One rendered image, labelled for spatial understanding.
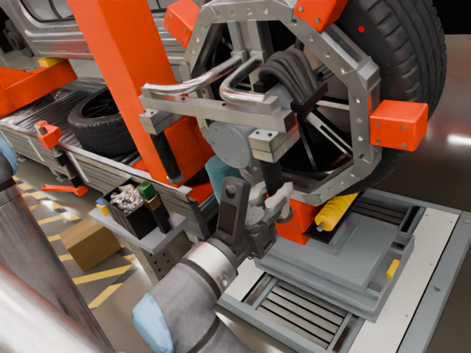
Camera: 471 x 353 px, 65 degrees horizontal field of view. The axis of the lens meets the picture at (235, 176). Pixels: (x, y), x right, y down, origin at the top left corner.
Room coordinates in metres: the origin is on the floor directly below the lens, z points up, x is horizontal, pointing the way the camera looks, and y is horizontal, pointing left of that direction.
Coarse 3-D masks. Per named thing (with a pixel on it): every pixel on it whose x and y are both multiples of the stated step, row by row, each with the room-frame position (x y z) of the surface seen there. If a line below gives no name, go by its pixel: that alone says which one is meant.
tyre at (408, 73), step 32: (352, 0) 0.73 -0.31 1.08; (384, 0) 0.74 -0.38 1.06; (416, 0) 0.78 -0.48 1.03; (352, 32) 0.73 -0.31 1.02; (384, 32) 0.69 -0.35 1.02; (416, 32) 0.73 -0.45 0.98; (384, 64) 0.68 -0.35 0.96; (416, 64) 0.68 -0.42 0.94; (384, 96) 0.69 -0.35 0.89; (416, 96) 0.66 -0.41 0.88; (384, 160) 0.69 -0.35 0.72; (352, 192) 0.76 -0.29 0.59
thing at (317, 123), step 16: (224, 32) 1.02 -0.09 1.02; (272, 32) 0.93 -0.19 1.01; (224, 48) 1.08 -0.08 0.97; (320, 80) 0.82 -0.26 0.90; (304, 128) 0.89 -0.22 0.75; (320, 128) 0.84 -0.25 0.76; (336, 128) 0.82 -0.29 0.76; (304, 144) 0.88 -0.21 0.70; (320, 144) 0.99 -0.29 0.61; (336, 144) 0.80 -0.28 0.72; (288, 160) 0.95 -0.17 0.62; (304, 160) 0.93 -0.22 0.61; (320, 160) 0.90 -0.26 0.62; (336, 160) 0.85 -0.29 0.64; (320, 176) 0.83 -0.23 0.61
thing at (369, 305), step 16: (400, 240) 0.91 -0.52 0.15; (272, 256) 1.02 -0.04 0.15; (384, 256) 0.86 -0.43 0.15; (400, 256) 0.83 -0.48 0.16; (272, 272) 0.97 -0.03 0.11; (288, 272) 0.91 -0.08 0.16; (304, 272) 0.90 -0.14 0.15; (384, 272) 0.80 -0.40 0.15; (400, 272) 0.80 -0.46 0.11; (304, 288) 0.86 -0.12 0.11; (320, 288) 0.81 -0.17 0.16; (336, 288) 0.79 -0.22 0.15; (368, 288) 0.74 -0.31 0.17; (384, 288) 0.72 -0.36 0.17; (336, 304) 0.76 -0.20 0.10; (352, 304) 0.72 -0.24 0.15; (368, 304) 0.70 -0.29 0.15; (384, 304) 0.71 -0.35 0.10; (368, 320) 0.68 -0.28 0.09
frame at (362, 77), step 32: (224, 0) 0.92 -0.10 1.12; (256, 0) 0.81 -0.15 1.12; (288, 0) 0.75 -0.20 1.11; (192, 32) 0.97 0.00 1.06; (320, 32) 0.70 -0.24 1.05; (192, 64) 1.00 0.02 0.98; (352, 64) 0.66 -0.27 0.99; (192, 96) 1.03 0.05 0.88; (352, 96) 0.65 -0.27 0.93; (352, 128) 0.66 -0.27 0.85; (256, 160) 0.96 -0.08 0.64; (352, 160) 0.71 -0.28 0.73; (320, 192) 0.74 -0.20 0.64
